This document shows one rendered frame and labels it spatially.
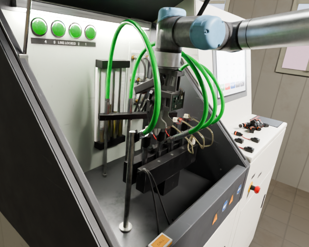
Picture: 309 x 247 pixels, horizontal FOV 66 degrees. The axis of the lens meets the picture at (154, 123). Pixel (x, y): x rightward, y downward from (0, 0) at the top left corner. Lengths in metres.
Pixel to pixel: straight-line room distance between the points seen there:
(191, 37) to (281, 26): 0.19
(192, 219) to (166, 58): 0.43
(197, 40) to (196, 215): 0.44
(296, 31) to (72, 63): 0.66
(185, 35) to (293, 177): 2.65
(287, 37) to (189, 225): 0.49
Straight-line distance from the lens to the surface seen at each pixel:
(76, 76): 0.89
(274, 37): 0.63
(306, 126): 2.90
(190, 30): 0.59
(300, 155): 2.99
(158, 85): 0.53
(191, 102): 1.02
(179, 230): 0.63
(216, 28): 0.59
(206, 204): 0.73
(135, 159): 0.84
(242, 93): 1.52
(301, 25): 0.60
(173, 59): 0.66
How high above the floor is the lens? 1.37
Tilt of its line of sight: 19 degrees down
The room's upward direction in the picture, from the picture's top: 6 degrees clockwise
